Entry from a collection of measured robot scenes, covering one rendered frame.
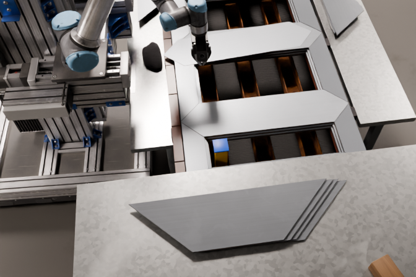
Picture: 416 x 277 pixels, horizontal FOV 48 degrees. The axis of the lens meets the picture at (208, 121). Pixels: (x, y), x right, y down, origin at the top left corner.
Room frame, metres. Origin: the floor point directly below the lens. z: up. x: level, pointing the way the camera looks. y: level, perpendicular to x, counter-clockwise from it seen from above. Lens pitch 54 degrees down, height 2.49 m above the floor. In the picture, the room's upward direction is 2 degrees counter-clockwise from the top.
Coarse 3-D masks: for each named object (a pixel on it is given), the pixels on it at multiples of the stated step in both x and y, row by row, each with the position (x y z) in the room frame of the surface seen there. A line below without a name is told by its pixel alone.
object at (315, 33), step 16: (208, 0) 1.99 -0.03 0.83; (224, 0) 1.99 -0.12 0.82; (288, 0) 1.96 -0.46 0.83; (208, 32) 1.72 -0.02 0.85; (320, 32) 1.69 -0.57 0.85; (288, 48) 1.59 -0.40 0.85; (304, 48) 1.59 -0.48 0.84; (208, 64) 1.53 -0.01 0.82; (288, 128) 1.13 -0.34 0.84; (304, 128) 1.13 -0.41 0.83; (320, 128) 1.13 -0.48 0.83; (208, 144) 1.07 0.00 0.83; (336, 144) 1.05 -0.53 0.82; (208, 160) 0.99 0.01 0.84; (272, 160) 0.98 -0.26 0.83
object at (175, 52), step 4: (176, 44) 1.65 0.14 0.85; (172, 48) 1.62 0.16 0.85; (176, 48) 1.62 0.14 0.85; (180, 48) 1.62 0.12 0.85; (172, 52) 1.60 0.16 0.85; (176, 52) 1.59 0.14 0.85; (180, 52) 1.59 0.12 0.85; (172, 56) 1.57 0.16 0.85; (176, 56) 1.57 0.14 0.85; (180, 56) 1.57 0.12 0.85; (176, 60) 1.54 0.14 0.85; (180, 60) 1.54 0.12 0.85
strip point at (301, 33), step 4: (292, 24) 1.75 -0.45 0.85; (296, 24) 1.75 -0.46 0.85; (292, 28) 1.72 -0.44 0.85; (296, 28) 1.72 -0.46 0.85; (300, 28) 1.72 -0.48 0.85; (304, 28) 1.72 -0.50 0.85; (296, 32) 1.70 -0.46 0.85; (300, 32) 1.69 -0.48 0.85; (304, 32) 1.69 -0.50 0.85; (308, 32) 1.69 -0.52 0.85; (296, 36) 1.67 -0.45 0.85; (300, 36) 1.66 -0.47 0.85; (304, 36) 1.66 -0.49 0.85; (300, 40) 1.64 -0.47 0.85; (304, 40) 1.64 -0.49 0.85; (300, 44) 1.61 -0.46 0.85
